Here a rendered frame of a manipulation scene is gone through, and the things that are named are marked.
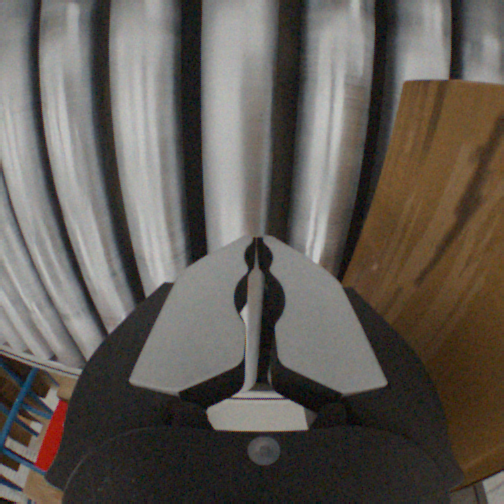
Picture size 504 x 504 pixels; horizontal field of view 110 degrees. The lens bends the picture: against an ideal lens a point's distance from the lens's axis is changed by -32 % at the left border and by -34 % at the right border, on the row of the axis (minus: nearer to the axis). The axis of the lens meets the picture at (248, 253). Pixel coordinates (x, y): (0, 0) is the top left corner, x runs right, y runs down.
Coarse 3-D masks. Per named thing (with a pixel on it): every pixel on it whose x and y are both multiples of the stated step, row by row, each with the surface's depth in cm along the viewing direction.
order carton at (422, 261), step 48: (432, 96) 10; (480, 96) 6; (432, 144) 10; (480, 144) 7; (384, 192) 15; (432, 192) 10; (480, 192) 7; (384, 240) 15; (432, 240) 10; (480, 240) 7; (384, 288) 14; (432, 288) 10; (480, 288) 7; (432, 336) 9; (480, 336) 6; (480, 384) 6; (480, 432) 5; (480, 480) 4
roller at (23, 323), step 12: (0, 264) 23; (0, 276) 23; (0, 288) 23; (12, 288) 25; (0, 300) 24; (12, 300) 25; (12, 312) 25; (24, 312) 27; (24, 324) 27; (24, 336) 28; (36, 336) 29; (36, 348) 30; (48, 348) 31
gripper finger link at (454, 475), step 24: (360, 312) 7; (384, 336) 7; (384, 360) 6; (408, 360) 6; (408, 384) 5; (432, 384) 5; (360, 408) 5; (384, 408) 5; (408, 408) 5; (432, 408) 4; (408, 432) 4; (432, 432) 4; (432, 456) 3; (456, 480) 3
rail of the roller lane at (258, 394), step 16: (0, 352) 34; (16, 352) 32; (32, 352) 33; (48, 368) 33; (64, 368) 32; (80, 368) 32; (256, 384) 33; (224, 400) 33; (240, 400) 33; (256, 400) 33; (272, 400) 33; (288, 400) 33
